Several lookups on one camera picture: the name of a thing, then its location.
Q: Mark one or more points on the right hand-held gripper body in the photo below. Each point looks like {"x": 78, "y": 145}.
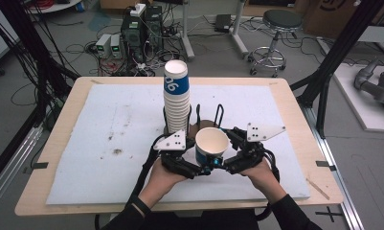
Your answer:
{"x": 250, "y": 153}

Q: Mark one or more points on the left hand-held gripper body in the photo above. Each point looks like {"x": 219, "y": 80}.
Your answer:
{"x": 173, "y": 145}

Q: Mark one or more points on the blue banded paper cup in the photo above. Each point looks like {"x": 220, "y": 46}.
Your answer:
{"x": 210, "y": 143}

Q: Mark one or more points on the stack of white paper cups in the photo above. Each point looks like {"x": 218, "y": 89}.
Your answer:
{"x": 176, "y": 105}

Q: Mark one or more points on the person's right hand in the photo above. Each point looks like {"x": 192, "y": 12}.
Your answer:
{"x": 264, "y": 180}

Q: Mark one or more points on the person's left hand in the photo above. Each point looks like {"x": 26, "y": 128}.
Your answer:
{"x": 161, "y": 185}

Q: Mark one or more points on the person's black clothing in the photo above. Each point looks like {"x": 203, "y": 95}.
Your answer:
{"x": 199, "y": 221}

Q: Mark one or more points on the white foam mat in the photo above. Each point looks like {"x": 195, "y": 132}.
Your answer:
{"x": 116, "y": 111}

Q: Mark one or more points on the black wristband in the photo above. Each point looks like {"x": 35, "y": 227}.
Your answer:
{"x": 141, "y": 204}

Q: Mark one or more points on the black tape piece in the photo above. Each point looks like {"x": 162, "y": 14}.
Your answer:
{"x": 324, "y": 164}
{"x": 39, "y": 165}

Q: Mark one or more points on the tan tape strip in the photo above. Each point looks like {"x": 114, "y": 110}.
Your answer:
{"x": 319, "y": 190}

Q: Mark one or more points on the black tape cross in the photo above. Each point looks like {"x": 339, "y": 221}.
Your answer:
{"x": 329, "y": 213}

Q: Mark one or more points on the black box on floor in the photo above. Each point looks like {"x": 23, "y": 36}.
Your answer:
{"x": 222, "y": 23}

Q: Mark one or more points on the black computer tower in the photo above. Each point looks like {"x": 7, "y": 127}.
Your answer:
{"x": 141, "y": 35}

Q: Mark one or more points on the grey power supply unit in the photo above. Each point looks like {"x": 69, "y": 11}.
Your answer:
{"x": 102, "y": 44}
{"x": 115, "y": 46}

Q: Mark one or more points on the white platform board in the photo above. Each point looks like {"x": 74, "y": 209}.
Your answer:
{"x": 352, "y": 99}

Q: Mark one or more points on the black round stool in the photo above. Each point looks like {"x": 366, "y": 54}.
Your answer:
{"x": 282, "y": 19}

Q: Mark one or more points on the white power strip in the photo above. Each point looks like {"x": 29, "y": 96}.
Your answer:
{"x": 138, "y": 9}

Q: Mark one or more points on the cardboard box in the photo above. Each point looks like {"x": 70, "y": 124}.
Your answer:
{"x": 320, "y": 16}

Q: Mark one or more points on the white round table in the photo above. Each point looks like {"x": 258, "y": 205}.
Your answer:
{"x": 52, "y": 6}

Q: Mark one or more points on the aluminium rail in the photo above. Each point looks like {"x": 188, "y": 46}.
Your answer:
{"x": 336, "y": 179}
{"x": 7, "y": 172}

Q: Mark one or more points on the white desk leg frame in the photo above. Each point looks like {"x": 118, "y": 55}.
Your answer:
{"x": 239, "y": 35}

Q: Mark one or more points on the black frame post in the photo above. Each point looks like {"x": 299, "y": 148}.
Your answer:
{"x": 339, "y": 48}

